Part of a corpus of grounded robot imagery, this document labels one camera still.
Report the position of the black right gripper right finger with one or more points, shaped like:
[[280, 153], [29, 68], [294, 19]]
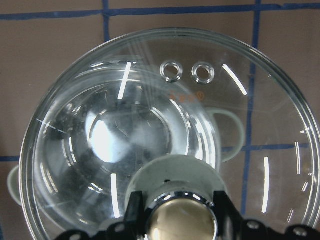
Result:
[[224, 208]]

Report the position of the glass pot lid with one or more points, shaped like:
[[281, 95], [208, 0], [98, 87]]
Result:
[[274, 181]]

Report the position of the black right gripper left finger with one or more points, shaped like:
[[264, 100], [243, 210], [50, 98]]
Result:
[[135, 209]]

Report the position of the grey-green cooking pot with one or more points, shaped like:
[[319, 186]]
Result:
[[93, 132]]

